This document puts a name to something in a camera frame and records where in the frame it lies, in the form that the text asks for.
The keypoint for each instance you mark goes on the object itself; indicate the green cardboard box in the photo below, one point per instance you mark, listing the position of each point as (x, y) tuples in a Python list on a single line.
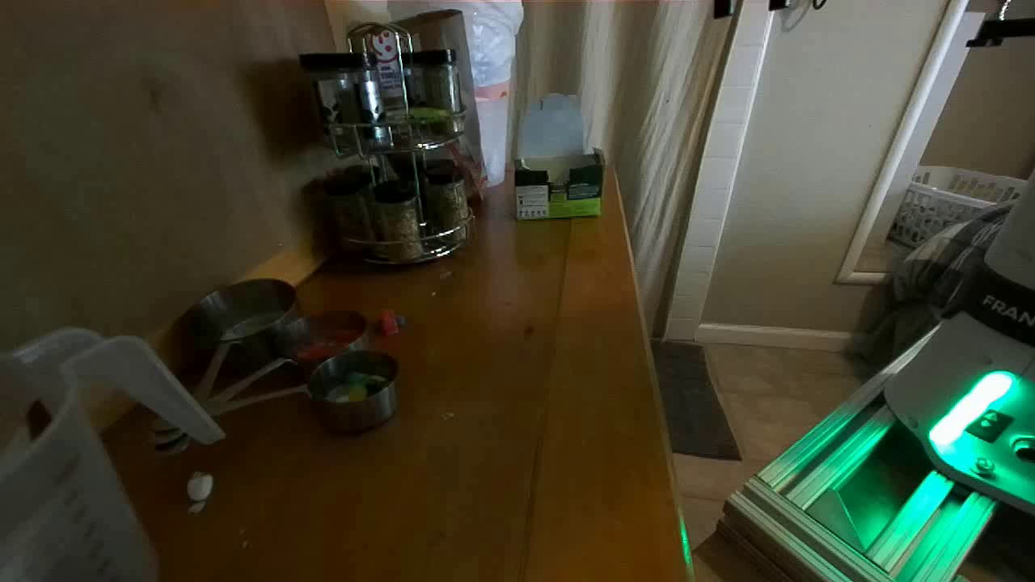
[(553, 181)]

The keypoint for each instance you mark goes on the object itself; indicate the white door frame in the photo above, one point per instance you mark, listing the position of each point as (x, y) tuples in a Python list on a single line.
[(716, 171)]

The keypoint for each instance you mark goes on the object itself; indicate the medium steel measuring cup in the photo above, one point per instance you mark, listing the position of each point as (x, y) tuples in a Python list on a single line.
[(338, 327)]

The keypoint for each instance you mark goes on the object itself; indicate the glass spice jar black lid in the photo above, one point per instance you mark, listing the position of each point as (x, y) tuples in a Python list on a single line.
[(330, 86), (347, 208), (446, 199), (395, 220), (430, 81)]

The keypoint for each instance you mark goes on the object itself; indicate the wooden board panel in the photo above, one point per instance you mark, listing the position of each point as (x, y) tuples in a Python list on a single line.
[(139, 141)]

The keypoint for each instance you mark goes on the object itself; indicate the small red object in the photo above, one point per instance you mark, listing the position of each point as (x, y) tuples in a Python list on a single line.
[(386, 325)]

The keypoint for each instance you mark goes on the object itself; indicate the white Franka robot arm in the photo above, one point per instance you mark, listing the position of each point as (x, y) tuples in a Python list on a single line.
[(1008, 260)]

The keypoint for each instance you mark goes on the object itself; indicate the small steel measuring cup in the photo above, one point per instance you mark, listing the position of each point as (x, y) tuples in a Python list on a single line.
[(356, 402)]

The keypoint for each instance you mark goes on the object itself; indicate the large steel measuring cup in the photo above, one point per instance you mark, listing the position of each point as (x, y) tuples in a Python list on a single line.
[(230, 313)]

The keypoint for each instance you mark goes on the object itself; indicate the plaid grey cloth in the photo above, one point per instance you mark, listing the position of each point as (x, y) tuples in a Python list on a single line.
[(926, 285)]

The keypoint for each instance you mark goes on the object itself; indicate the white laundry basket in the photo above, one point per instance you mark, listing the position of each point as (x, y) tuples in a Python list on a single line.
[(955, 199)]

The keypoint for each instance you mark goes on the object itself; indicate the clear plastic measuring jug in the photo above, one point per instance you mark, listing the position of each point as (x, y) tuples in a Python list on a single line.
[(67, 505)]

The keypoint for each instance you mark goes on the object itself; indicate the round metal spice rack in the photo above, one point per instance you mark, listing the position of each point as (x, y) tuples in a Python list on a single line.
[(401, 145)]

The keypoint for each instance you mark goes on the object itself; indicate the dark floor mat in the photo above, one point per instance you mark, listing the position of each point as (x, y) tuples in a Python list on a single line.
[(690, 398)]

